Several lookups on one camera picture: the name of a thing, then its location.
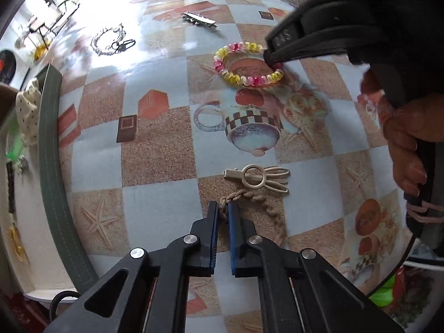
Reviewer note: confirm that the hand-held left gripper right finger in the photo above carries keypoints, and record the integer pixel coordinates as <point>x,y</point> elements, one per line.
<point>234,236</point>

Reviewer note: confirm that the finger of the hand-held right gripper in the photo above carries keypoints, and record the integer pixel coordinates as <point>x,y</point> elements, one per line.
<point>295,53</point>
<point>286,33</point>

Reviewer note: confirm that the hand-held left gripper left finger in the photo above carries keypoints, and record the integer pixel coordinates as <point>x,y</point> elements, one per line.
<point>212,236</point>

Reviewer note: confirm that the white shallow cardboard tray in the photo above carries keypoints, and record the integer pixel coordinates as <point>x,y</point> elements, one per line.
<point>52,180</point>

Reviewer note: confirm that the silver star hair clip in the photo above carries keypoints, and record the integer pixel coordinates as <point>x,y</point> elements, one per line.
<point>22,165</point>

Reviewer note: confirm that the black scalloped hair clip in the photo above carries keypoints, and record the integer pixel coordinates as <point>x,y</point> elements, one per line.
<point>11,190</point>

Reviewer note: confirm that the green translucent bangle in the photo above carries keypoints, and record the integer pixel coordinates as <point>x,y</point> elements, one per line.
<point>14,145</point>

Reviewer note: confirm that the white polka dot scrunchie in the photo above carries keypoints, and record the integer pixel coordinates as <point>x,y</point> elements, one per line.
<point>29,111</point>

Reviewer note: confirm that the person's right hand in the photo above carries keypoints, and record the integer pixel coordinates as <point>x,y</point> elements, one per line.
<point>402,131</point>

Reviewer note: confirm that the beige bunny hair clip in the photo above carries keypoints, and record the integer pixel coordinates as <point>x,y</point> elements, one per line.
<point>274,185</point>

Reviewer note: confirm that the silver metal hair clip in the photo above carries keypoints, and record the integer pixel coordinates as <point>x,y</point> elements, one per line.
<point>199,19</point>

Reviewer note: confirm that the checkered patterned tablecloth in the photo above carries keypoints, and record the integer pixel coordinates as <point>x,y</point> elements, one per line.
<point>166,152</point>

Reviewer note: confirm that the green plastic object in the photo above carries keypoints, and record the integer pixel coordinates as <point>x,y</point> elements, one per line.
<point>383,293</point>

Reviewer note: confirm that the white front-load washer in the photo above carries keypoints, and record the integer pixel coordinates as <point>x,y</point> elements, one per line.
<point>6,64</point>

